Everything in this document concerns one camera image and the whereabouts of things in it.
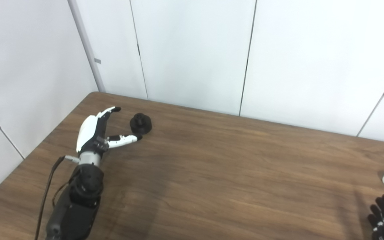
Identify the round black part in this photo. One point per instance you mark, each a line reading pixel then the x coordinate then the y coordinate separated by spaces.
pixel 140 124

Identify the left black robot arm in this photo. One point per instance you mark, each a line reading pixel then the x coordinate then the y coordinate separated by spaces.
pixel 78 200

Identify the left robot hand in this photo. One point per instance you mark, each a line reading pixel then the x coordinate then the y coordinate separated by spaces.
pixel 95 133

